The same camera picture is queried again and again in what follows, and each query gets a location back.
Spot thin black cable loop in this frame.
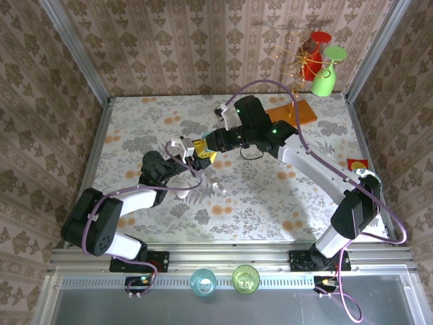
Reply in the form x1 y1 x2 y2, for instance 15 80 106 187
239 147 265 161

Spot green translucent cup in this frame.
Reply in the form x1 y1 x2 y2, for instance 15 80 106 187
231 264 261 295

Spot grey metal panel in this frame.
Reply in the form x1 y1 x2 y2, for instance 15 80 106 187
50 274 422 325

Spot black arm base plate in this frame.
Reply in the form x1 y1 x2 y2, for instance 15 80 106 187
288 249 352 272
108 251 170 274

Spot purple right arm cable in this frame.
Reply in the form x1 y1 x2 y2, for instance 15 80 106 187
225 79 409 322

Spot green plastic wine glass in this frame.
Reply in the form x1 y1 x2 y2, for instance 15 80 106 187
310 45 348 98

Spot blue translucent cup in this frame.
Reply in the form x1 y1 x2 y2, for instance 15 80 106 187
189 267 217 298

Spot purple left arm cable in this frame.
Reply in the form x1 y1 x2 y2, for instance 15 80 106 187
81 140 204 258

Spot small black circuit board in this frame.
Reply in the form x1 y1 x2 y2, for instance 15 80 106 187
124 274 160 299
313 275 343 299

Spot gold wire rack wooden base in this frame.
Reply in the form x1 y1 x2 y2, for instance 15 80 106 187
265 32 334 129

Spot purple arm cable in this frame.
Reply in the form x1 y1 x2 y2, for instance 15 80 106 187
81 140 204 258
225 79 409 322

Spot red plastic wine glass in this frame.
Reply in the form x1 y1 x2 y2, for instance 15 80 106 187
299 30 332 82

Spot aluminium mounting rail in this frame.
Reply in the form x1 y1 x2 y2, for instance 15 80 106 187
47 242 417 276

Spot leaf patterned bowl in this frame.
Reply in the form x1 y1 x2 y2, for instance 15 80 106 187
352 168 383 194

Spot aluminium frame post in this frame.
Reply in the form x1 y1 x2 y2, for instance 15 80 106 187
37 0 112 102
345 0 409 101

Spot aluminium table side rail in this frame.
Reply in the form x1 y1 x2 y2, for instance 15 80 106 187
344 93 400 246
72 97 114 221

